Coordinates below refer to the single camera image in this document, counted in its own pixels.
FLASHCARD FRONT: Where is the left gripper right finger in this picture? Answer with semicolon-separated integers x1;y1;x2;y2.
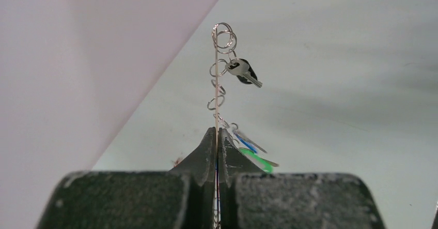
218;129;385;228

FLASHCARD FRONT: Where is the red tagged key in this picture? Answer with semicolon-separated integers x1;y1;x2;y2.
173;157;183;167

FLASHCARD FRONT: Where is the black key tag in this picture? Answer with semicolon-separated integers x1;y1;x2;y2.
225;58;262;88

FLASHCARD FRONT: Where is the green key tag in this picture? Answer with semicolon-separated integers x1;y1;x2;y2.
239;147;279;173

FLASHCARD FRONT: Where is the blue key tag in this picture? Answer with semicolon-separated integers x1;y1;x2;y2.
230;123;268;154

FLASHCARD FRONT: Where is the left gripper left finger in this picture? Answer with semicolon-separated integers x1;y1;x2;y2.
37;127;216;228

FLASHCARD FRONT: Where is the large metal keyring plate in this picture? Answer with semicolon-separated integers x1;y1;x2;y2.
207;22;237;228

